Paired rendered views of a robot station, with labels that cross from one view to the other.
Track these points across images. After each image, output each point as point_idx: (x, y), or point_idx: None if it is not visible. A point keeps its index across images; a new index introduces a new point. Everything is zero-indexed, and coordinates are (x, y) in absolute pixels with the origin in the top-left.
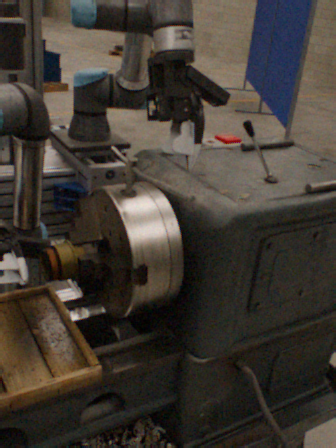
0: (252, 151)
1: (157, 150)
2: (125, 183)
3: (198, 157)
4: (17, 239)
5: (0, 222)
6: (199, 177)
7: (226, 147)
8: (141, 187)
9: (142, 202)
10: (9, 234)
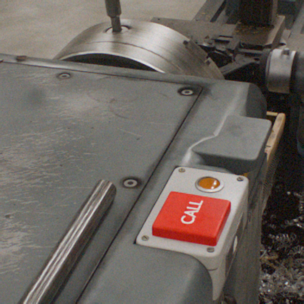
0: (78, 209)
1: (225, 91)
2: (155, 45)
3: (138, 114)
4: (230, 63)
5: (276, 57)
6: (62, 70)
7: (149, 186)
8: (117, 40)
9: (88, 37)
10: (247, 62)
